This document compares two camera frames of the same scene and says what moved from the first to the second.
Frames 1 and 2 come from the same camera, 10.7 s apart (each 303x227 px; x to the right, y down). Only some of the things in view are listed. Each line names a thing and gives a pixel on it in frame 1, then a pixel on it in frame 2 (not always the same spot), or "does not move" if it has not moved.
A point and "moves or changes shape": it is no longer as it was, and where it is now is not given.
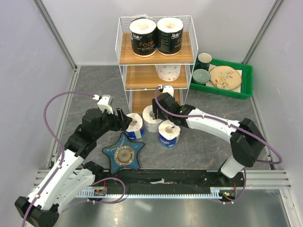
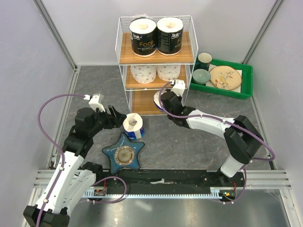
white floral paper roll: x=168 y=73 does not move
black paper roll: x=142 y=35 does not move
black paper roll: x=169 y=35 does not move
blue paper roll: x=169 y=133 moves or changes shape
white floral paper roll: x=151 y=125 → x=143 y=74
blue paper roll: x=135 y=130 does not move
